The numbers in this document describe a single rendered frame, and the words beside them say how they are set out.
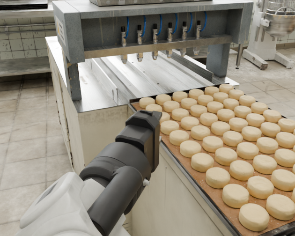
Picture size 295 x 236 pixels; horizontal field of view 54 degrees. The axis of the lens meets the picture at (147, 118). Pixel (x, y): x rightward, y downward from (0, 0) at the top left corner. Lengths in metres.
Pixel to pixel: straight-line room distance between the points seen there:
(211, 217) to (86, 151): 0.62
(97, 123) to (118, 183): 0.76
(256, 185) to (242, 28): 0.77
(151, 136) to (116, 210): 0.17
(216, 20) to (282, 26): 3.02
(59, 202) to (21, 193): 1.79
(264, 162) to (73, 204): 0.49
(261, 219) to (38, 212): 0.38
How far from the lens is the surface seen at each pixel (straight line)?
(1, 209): 2.03
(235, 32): 1.26
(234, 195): 0.59
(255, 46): 4.63
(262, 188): 0.62
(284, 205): 0.60
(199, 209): 0.73
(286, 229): 0.57
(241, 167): 0.66
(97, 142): 1.14
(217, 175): 0.63
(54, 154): 2.36
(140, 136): 0.45
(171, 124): 0.79
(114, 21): 1.08
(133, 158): 0.41
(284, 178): 0.67
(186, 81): 1.27
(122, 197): 0.34
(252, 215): 0.56
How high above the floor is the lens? 1.31
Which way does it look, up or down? 29 degrees down
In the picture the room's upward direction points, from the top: straight up
